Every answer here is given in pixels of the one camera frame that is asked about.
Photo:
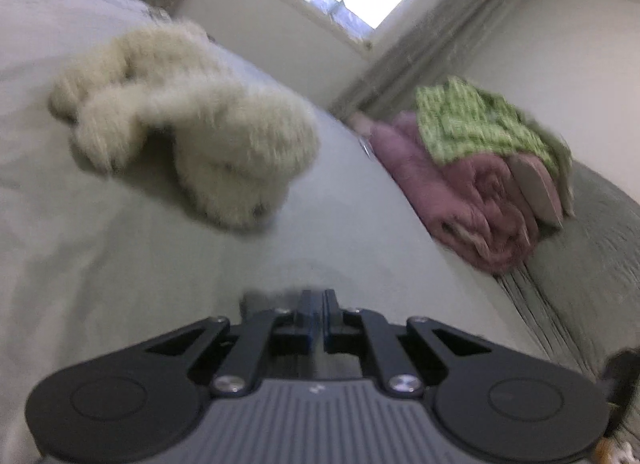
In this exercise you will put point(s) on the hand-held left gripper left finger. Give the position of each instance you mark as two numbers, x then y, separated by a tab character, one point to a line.
306	316

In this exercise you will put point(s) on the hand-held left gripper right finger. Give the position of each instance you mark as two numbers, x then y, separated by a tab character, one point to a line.
330	316

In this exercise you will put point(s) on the grey t-shirt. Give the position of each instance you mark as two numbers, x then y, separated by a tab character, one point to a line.
260	300

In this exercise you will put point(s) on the grey-green quilt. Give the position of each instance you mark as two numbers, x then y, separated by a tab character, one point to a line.
590	269

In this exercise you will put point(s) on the pink folded blanket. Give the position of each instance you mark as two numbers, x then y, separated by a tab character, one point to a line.
450	194

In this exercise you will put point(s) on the bed with grey sheet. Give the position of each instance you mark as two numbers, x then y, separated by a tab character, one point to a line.
125	269

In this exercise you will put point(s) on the white plush dog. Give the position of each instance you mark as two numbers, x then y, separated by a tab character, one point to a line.
225	144

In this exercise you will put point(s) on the pale pink cushion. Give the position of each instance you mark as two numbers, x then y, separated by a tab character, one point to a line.
361	122

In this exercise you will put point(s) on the beige pillow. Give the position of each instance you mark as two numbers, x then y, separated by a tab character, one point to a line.
537	189

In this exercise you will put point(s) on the green patterned cloth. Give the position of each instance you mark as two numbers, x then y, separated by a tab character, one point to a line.
465	119

